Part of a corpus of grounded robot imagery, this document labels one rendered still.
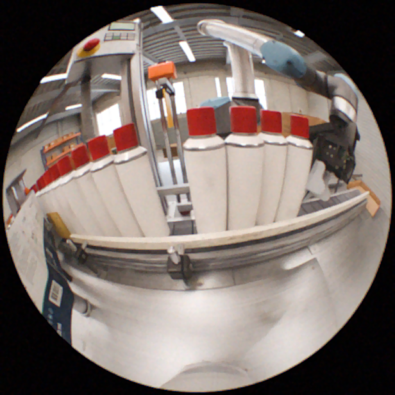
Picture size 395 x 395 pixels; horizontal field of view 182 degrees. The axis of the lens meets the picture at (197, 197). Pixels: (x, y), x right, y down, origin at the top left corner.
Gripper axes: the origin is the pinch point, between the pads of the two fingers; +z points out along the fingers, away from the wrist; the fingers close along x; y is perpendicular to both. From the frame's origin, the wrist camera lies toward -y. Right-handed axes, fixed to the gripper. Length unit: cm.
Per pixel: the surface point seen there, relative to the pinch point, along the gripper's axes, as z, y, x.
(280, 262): 12.0, 7.6, 0.1
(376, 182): -172, -45, 378
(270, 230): 7.0, 5.0, -7.3
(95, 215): 17.6, 2.8, -35.5
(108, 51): -14, -5, -49
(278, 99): -256, -486, 228
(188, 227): 16.5, -1.4, -17.7
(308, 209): 2.0, -0.9, 7.4
